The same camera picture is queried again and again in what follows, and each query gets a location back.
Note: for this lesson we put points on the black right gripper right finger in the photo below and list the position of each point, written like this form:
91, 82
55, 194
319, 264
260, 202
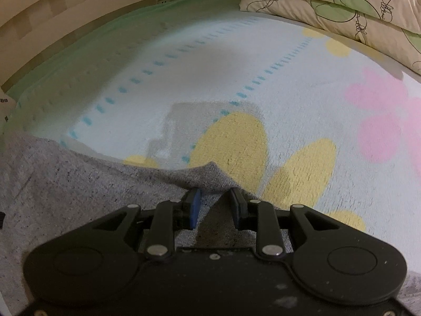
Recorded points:
275, 228

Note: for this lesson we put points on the grey pants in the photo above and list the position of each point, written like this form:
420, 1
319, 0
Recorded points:
51, 187

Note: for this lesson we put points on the wooden headboard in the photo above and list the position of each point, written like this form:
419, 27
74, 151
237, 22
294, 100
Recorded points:
34, 30

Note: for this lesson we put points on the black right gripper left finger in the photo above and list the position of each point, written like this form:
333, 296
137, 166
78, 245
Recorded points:
147, 233

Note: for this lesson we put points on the folded leaf-pattern quilt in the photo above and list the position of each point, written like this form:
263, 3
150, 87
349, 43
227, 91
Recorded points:
391, 27

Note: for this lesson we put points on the floral bed blanket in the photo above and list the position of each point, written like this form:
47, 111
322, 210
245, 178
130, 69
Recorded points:
292, 114

